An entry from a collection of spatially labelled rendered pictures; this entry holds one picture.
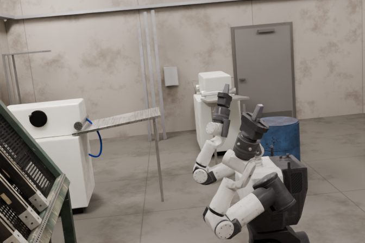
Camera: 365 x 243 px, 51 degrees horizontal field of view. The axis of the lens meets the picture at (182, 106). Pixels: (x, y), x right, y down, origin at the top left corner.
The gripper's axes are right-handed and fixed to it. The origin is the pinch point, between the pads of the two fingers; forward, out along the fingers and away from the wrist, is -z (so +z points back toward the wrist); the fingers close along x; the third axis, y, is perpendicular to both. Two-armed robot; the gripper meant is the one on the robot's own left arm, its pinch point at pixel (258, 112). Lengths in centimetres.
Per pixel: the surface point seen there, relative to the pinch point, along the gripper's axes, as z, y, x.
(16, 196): 117, -56, 112
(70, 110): 167, 46, 308
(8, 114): 119, -40, 219
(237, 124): 210, 330, 311
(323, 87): 182, 642, 388
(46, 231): 139, -38, 99
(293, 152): 154, 269, 154
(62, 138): 196, 35, 295
